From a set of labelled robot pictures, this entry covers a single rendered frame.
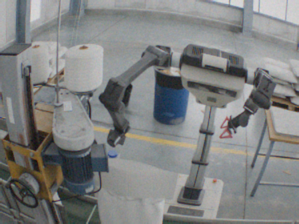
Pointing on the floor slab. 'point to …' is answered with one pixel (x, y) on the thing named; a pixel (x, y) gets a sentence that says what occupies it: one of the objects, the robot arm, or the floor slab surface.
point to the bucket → (127, 95)
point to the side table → (271, 152)
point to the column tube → (23, 122)
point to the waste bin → (169, 99)
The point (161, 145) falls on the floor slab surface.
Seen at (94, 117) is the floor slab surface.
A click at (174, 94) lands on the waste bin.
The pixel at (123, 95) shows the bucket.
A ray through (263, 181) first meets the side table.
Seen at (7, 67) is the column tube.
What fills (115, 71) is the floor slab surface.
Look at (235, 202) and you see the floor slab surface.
